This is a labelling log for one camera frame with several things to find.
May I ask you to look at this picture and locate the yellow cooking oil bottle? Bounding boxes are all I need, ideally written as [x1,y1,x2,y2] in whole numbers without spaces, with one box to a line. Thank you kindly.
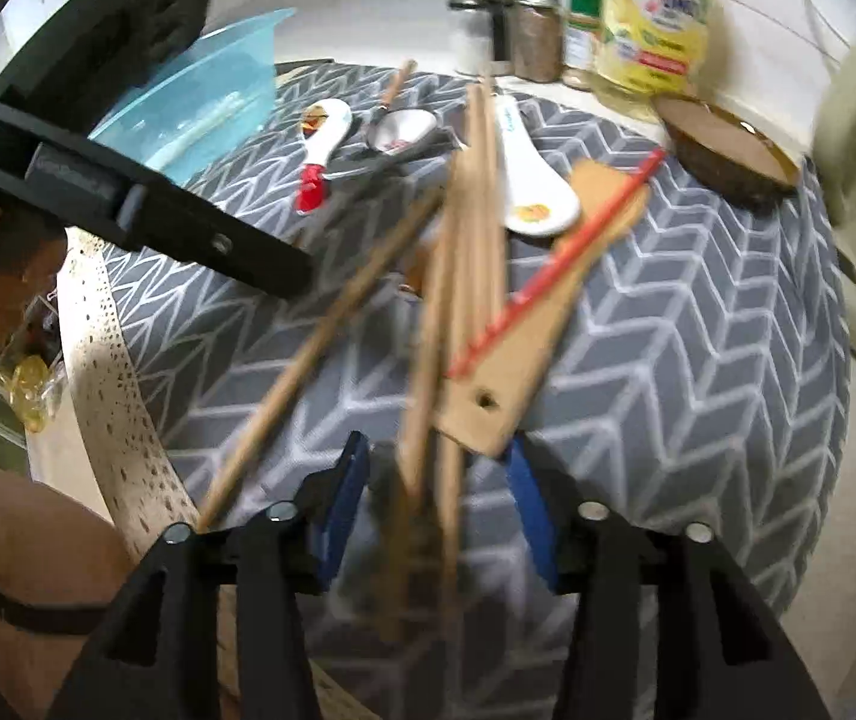
[594,0,715,119]

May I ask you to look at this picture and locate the wooden spatula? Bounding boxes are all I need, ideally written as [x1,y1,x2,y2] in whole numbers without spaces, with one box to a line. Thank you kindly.
[434,159,651,460]

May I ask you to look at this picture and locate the glass jar white contents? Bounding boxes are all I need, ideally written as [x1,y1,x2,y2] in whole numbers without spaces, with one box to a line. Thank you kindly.
[447,0,513,78]

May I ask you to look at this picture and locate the person's left hand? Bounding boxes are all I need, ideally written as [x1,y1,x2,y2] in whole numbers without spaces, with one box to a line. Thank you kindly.
[0,190,70,365]

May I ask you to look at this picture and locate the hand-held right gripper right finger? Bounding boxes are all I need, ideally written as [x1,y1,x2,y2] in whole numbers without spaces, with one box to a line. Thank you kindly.
[506,435,834,720]

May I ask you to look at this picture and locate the grey chevron mat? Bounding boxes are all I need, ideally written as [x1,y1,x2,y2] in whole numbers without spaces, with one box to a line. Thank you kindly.
[101,60,852,691]

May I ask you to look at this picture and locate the person's leg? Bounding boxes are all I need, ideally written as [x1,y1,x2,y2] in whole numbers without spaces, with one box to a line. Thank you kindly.
[0,461,145,720]

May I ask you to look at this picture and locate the dark metal spoon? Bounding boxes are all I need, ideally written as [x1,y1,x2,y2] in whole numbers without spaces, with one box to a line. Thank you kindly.
[323,127,462,185]

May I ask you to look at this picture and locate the red chopstick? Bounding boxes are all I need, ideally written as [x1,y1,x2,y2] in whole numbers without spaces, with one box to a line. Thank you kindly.
[446,149,668,380]

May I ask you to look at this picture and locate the coconut shell bowl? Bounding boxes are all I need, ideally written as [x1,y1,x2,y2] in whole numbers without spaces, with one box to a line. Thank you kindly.
[653,94,804,209]

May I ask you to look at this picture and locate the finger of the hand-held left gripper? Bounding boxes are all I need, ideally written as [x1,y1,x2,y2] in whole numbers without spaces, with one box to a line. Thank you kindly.
[119,178,315,299]
[0,0,223,142]

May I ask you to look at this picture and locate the glass jar brown contents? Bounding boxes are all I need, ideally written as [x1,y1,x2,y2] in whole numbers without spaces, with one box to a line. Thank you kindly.
[512,0,566,84]

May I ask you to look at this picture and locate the green lid spice jar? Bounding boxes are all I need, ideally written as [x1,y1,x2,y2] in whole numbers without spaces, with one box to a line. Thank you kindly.
[563,0,606,91]

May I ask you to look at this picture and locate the metal spoon with wooden handle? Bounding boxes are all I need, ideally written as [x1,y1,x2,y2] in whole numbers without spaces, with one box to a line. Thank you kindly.
[364,58,441,158]

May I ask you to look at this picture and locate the clear bag yellow contents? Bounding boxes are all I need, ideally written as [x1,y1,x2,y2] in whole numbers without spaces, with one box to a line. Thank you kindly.
[0,298,70,436]

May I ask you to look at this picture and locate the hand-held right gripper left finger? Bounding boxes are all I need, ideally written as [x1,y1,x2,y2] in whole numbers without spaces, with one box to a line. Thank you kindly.
[41,431,371,720]

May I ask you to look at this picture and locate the blue plastic bowl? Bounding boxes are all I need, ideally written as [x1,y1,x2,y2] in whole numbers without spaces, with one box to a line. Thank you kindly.
[89,7,300,187]

